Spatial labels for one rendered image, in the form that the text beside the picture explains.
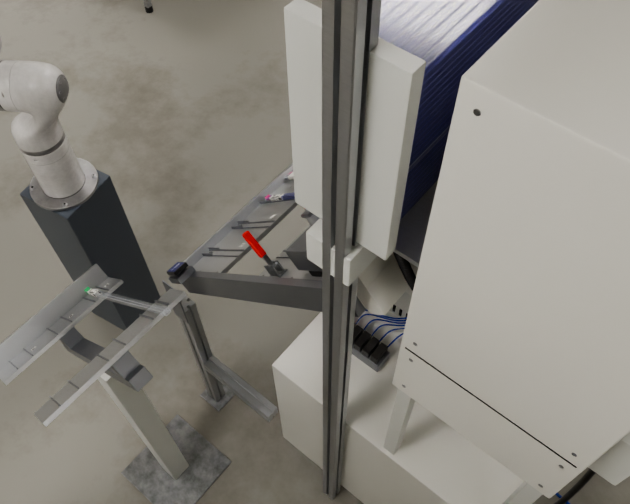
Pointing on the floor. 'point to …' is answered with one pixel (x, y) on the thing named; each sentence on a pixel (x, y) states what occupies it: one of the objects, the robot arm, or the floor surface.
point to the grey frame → (340, 26)
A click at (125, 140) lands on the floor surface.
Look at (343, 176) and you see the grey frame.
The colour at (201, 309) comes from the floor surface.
